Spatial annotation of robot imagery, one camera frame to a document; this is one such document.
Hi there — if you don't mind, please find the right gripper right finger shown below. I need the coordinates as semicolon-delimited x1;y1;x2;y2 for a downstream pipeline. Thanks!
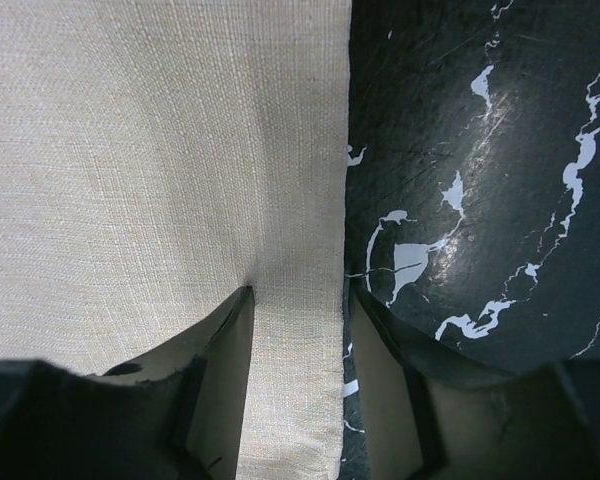
349;287;600;479

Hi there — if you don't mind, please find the beige cloth napkin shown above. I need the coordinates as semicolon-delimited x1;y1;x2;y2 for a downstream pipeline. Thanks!
0;1;352;479

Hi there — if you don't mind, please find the black marble table mat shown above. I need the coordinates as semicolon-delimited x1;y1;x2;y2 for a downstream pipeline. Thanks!
340;1;600;479

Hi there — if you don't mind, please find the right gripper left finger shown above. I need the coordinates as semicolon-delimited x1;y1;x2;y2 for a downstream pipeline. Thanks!
0;286;255;479

